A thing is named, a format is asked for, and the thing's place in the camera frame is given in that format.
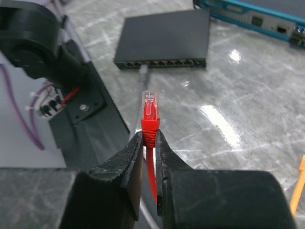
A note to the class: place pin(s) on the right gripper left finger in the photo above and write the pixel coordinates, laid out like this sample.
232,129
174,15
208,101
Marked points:
108,197

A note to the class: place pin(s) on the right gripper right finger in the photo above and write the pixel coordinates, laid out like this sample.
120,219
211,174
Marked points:
190,198

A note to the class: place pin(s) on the small black network switch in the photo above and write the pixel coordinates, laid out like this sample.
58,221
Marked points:
165,40

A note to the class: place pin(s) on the large blue rack switch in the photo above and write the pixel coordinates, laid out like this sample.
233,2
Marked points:
282,19

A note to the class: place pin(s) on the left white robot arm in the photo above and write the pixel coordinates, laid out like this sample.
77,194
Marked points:
31,47

